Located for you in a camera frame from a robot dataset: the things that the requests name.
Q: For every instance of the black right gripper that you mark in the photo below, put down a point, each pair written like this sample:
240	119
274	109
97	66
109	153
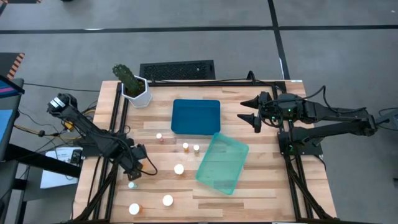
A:
281	115

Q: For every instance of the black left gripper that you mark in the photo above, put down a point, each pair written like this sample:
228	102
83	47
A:
129	163

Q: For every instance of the small green pill bottle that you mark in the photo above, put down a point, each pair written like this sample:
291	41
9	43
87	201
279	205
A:
132	185

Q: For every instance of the pink pill bottle white cap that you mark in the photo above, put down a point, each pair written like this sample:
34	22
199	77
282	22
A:
159	136

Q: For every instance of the yellow pill bottle white cap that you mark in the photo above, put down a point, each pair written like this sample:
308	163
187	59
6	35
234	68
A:
185	145

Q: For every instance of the small amber pill bottle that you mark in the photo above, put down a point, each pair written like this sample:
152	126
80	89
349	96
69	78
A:
196	147

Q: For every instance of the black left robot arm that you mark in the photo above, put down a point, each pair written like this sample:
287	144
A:
93	137

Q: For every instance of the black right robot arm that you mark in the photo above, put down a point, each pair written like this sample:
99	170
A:
342	116

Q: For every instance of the blue plastic bin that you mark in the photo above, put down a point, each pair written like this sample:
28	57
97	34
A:
196	116

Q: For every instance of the translucent green plastic bin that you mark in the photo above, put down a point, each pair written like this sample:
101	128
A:
222	163

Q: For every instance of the small black device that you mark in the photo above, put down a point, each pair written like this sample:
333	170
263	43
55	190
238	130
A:
75	156

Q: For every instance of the white hexagonal plant pot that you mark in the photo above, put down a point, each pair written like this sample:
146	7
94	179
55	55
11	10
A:
141	99

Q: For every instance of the white paper sheet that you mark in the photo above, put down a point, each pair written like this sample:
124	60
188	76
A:
56	177

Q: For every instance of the black keyboard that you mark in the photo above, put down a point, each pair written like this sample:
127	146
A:
177	70

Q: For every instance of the green cactus plant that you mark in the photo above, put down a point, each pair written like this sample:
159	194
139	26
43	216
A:
127	77

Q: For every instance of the computer screen on stand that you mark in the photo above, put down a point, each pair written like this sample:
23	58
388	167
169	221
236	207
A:
7	115

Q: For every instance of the orange black striped floor mat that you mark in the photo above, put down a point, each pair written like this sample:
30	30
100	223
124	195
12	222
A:
9	65

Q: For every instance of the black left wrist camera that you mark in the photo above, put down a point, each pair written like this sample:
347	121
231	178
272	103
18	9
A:
140	152

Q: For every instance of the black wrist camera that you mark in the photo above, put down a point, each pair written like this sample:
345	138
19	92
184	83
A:
287	99
140	152

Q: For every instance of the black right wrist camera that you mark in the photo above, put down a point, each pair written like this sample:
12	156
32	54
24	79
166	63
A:
287	99

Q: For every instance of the black aluminium table frame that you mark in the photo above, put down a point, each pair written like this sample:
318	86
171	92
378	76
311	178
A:
115	124

